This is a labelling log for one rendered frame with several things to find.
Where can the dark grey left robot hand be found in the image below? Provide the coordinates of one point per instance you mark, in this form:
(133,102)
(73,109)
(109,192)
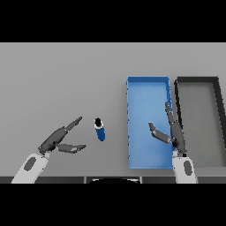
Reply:
(54,137)

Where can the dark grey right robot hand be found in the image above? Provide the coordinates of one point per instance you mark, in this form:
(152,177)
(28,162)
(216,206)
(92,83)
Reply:
(177,132)

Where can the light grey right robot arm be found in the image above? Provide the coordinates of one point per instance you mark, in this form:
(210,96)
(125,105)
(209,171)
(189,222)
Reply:
(184,169)

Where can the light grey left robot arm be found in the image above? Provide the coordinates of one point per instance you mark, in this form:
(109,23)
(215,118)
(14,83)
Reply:
(29,168)

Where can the dark grey bin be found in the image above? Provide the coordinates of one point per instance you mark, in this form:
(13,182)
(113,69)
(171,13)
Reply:
(203,120)

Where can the blue bin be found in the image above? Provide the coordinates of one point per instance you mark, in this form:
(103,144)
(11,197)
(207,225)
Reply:
(148,120)

